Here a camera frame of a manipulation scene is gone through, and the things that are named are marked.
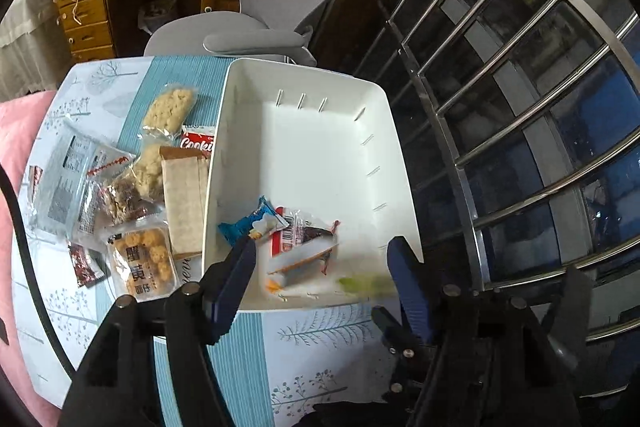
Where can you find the blue snack packet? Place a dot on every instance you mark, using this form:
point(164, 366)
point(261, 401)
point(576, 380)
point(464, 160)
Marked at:
point(240, 227)

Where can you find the pink cushion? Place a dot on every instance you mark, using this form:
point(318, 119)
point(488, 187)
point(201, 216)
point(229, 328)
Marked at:
point(20, 127)

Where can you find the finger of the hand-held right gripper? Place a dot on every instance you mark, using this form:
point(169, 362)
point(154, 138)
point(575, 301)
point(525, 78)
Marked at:
point(400, 342)
point(570, 317)

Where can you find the red white snack packet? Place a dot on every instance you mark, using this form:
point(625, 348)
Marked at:
point(317, 238)

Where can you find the small orange candy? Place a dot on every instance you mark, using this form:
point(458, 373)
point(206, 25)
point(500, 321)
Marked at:
point(274, 285)

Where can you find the stainless steel window railing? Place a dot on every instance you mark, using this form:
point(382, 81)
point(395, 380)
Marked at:
point(480, 247)

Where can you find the green snack packet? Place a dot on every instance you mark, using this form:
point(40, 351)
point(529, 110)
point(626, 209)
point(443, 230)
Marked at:
point(365, 284)

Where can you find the brown paper snack packet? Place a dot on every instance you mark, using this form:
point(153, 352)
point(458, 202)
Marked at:
point(182, 202)

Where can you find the red cookie packet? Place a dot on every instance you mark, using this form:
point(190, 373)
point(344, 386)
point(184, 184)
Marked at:
point(197, 144)

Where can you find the white red barcode packet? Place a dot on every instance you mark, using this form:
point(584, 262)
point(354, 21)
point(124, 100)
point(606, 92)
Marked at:
point(287, 237)

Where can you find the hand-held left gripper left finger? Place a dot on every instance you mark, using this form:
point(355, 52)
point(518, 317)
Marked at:
point(235, 287)

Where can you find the puffed rice cake packet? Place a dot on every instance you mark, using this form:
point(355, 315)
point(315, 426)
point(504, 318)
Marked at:
point(150, 172)
point(170, 109)

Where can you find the dark red small packet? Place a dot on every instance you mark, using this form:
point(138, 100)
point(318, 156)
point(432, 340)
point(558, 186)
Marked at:
point(35, 182)
point(87, 267)

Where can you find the beige curtain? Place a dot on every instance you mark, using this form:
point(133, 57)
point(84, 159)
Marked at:
point(25, 32)

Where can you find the white plastic box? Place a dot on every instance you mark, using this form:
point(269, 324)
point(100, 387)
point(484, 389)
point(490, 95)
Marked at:
point(310, 147)

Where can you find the tree print tablecloth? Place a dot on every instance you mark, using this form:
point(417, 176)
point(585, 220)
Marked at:
point(100, 92)

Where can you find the nut brittle packet red edges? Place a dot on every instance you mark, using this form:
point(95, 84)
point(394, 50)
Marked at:
point(127, 202)

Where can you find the clear grey printed bag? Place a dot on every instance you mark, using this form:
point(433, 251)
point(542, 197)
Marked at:
point(65, 177)

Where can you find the yellow ball snack packet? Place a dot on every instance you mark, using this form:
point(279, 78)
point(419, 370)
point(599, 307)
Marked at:
point(145, 257)

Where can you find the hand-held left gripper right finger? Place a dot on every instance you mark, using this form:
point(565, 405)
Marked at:
point(407, 287)

